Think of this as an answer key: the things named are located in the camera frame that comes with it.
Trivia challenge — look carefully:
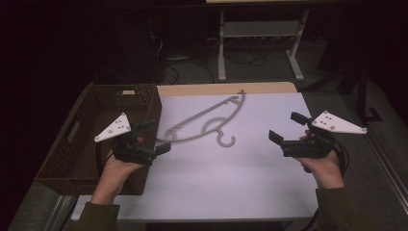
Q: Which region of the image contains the white table mat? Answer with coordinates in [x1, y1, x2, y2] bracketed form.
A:
[70, 91, 319, 222]

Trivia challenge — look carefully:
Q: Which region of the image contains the black floor cable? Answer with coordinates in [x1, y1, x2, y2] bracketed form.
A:
[163, 58, 216, 85]
[223, 49, 268, 67]

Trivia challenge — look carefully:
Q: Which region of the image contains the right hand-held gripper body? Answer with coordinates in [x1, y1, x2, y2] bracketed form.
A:
[280, 110, 368, 160]

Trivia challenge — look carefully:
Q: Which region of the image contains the brown woven basket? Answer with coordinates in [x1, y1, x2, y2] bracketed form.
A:
[34, 84, 164, 196]

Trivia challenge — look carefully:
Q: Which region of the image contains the person's right hand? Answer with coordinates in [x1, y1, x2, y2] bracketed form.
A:
[296, 129, 346, 191]

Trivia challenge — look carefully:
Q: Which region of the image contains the metal rail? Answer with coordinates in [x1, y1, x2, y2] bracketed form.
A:
[44, 194, 78, 231]
[365, 129, 408, 213]

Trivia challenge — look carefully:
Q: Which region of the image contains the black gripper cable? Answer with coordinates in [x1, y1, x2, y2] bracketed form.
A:
[332, 139, 350, 177]

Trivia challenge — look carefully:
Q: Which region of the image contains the white metal stand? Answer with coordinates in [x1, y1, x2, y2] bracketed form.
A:
[217, 8, 311, 83]

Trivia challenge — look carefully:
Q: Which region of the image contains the grey plastic clothes hanger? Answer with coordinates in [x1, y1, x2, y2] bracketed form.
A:
[156, 89, 246, 148]

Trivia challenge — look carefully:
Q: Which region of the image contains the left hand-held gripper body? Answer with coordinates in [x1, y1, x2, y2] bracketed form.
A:
[94, 113, 158, 167]

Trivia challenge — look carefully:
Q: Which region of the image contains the black stand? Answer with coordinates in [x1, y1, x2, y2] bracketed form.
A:
[300, 62, 383, 125]

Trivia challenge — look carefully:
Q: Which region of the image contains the person's left hand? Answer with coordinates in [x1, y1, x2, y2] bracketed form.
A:
[90, 150, 146, 206]

